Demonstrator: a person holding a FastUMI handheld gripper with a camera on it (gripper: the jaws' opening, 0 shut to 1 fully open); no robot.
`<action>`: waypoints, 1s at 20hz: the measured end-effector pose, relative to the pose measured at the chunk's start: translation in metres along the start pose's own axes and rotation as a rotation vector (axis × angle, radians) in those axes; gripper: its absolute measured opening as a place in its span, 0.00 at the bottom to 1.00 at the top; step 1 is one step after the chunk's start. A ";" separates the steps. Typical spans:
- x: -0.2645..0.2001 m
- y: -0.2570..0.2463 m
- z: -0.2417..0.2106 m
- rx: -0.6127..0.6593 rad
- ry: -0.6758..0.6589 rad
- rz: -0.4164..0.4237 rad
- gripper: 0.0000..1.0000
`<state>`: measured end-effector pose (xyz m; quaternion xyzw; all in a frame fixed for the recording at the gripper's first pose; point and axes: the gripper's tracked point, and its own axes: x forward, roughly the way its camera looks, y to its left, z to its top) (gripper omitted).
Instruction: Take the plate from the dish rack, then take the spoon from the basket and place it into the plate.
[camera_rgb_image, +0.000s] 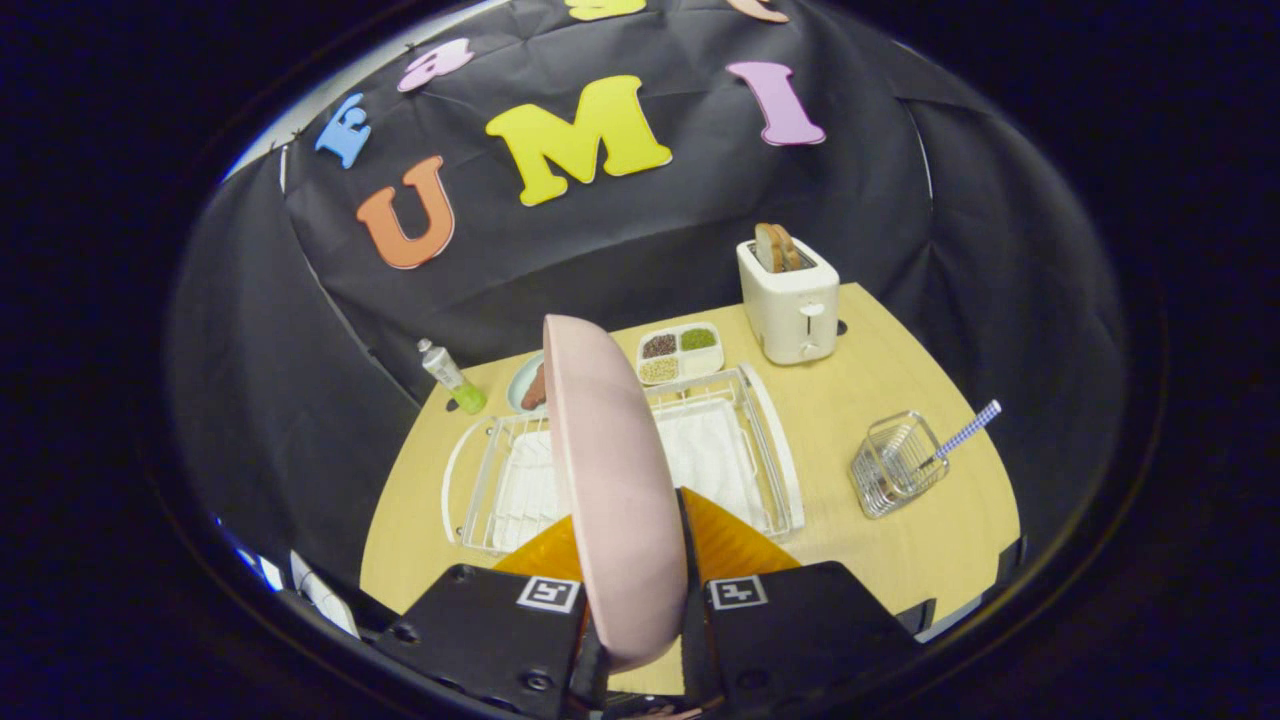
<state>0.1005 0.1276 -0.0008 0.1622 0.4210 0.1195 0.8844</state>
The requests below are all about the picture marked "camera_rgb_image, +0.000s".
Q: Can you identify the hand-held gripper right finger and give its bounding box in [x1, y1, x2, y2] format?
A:
[678, 488, 926, 720]

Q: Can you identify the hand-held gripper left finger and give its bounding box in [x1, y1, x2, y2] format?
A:
[375, 513, 613, 720]

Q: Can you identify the white wire dish rack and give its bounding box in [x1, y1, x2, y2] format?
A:
[441, 362, 806, 556]

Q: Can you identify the pink plate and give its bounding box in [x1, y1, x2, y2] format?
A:
[543, 314, 691, 673]

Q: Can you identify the metal wire basket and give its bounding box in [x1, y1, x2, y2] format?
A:
[850, 410, 951, 520]

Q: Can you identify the blue checked handle spoon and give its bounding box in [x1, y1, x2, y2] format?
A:
[918, 400, 1002, 471]

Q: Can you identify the small grey-green dish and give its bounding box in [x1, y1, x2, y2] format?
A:
[507, 352, 551, 414]

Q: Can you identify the white drain mat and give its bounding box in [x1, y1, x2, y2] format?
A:
[495, 400, 766, 551]

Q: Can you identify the clear bottle with green liquid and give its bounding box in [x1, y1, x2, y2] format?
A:
[417, 338, 489, 415]

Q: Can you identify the white divided tray with grains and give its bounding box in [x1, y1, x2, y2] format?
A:
[636, 322, 725, 386]

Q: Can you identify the cream toaster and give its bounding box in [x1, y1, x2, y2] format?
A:
[737, 237, 841, 366]

